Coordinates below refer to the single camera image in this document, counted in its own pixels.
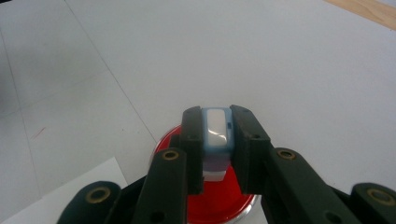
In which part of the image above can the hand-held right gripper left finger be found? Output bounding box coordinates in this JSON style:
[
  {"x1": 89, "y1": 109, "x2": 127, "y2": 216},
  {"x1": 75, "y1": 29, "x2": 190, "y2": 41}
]
[{"x1": 132, "y1": 105, "x2": 205, "y2": 224}]

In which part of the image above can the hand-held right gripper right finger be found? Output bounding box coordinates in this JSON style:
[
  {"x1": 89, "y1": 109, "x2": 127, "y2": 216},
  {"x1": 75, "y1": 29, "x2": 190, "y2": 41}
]
[{"x1": 230, "y1": 105, "x2": 362, "y2": 224}]

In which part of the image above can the round red ink pad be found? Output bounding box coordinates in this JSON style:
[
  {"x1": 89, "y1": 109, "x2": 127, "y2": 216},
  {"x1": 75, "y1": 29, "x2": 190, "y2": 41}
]
[{"x1": 151, "y1": 124, "x2": 260, "y2": 224}]

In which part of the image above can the small blue white stamp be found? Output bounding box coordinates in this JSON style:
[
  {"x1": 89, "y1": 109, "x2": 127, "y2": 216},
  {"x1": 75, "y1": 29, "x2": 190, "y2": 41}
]
[{"x1": 200, "y1": 106, "x2": 234, "y2": 183}]

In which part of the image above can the white table cover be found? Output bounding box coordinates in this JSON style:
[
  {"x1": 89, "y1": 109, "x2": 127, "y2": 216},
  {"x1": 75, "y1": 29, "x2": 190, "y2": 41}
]
[{"x1": 0, "y1": 0, "x2": 396, "y2": 224}]

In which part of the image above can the wooden table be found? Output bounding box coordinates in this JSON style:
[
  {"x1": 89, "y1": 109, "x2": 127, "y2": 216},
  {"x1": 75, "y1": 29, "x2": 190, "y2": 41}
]
[{"x1": 323, "y1": 0, "x2": 396, "y2": 32}]

